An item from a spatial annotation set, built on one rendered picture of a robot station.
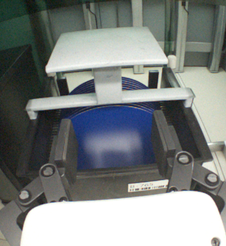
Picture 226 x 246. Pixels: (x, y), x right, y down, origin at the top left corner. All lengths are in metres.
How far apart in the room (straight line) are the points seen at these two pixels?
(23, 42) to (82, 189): 0.36
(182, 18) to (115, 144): 0.62
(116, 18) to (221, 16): 0.44
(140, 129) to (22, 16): 0.35
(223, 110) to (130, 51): 0.58
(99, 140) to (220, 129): 0.44
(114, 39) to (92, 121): 0.13
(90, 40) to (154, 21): 0.65
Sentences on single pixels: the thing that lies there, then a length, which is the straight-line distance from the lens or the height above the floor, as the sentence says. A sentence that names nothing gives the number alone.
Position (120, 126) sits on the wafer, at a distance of 0.31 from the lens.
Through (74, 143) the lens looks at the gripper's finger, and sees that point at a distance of 0.16.
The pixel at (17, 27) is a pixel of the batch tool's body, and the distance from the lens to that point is 0.49.
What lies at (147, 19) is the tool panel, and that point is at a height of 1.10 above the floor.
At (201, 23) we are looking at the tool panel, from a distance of 0.94.
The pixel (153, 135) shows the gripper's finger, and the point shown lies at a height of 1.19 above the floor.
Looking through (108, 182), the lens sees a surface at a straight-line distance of 0.24.
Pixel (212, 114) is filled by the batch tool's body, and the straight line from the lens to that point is 0.72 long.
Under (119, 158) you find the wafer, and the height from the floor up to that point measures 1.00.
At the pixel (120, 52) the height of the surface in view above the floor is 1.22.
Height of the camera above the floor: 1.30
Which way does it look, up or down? 42 degrees down
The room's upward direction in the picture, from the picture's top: 6 degrees counter-clockwise
